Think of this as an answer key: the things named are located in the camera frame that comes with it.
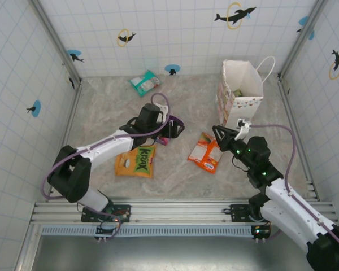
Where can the aluminium corner post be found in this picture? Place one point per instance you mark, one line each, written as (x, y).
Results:
(54, 36)
(316, 11)

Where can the teal snack packet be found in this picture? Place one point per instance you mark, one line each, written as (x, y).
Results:
(144, 83)

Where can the orange Krax chips packet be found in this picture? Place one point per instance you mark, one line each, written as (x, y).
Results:
(137, 163)

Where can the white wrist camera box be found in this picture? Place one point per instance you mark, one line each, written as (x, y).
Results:
(164, 110)
(243, 128)

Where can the patterned white paper bag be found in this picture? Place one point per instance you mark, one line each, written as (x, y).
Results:
(243, 110)

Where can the orange and white snack packet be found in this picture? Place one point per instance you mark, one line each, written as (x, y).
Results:
(204, 153)

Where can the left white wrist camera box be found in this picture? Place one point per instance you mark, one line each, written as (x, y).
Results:
(164, 110)

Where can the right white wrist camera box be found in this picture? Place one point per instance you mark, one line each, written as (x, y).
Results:
(243, 128)

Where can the aluminium mounting rail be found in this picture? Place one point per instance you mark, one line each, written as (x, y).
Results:
(172, 210)

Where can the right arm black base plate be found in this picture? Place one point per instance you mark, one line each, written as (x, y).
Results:
(237, 210)

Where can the dolphin sticker behind post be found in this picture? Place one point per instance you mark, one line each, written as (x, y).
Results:
(71, 82)

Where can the purple snack packet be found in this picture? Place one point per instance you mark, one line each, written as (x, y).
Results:
(161, 141)

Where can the blue circle dolphin sticker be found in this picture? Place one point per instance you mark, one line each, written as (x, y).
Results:
(172, 70)
(74, 56)
(303, 21)
(35, 108)

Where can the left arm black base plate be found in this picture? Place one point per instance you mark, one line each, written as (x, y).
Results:
(124, 210)

